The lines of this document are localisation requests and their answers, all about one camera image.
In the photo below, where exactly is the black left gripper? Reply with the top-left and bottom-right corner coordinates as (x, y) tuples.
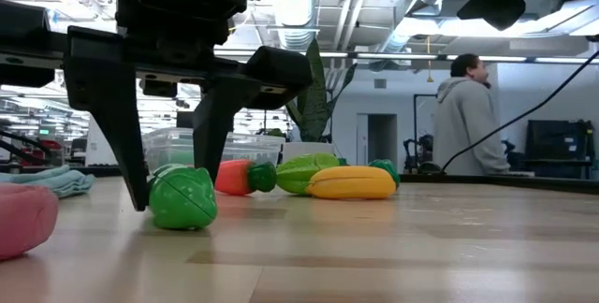
(0, 0), (314, 211)

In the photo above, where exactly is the glossy green toy cabbage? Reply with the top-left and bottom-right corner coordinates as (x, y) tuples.
(148, 163), (219, 230)

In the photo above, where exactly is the orange toy carrot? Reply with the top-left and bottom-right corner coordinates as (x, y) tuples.
(214, 158), (278, 196)

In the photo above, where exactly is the light green toy star fruit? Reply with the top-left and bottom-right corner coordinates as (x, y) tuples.
(275, 152), (341, 195)

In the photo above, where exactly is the pink toy peach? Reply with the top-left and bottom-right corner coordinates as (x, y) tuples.
(0, 182), (60, 261)

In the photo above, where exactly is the dark green toy bell pepper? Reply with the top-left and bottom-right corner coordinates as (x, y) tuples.
(368, 158), (402, 190)

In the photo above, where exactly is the yellow toy banana bunch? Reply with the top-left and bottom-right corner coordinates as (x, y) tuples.
(305, 166), (398, 200)

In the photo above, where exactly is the clear plastic tupperware container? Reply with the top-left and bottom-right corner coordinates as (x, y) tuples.
(141, 127), (285, 178)

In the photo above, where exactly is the white building column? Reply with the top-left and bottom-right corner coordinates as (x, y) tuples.
(85, 115), (118, 166)

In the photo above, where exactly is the long led light bar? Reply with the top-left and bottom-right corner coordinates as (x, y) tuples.
(212, 48), (599, 65)

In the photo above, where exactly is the person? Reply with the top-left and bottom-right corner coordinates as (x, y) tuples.
(431, 52), (511, 177)

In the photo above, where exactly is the folded teal cloth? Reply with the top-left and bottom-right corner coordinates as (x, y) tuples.
(0, 165), (96, 200)

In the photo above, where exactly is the green snake plant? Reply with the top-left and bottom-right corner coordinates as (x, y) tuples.
(285, 37), (358, 144)

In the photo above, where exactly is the yellow hanging cord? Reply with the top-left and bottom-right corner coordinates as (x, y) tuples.
(424, 35), (434, 83)

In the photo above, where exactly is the long black arm cable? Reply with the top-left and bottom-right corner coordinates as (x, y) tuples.
(416, 50), (599, 176)

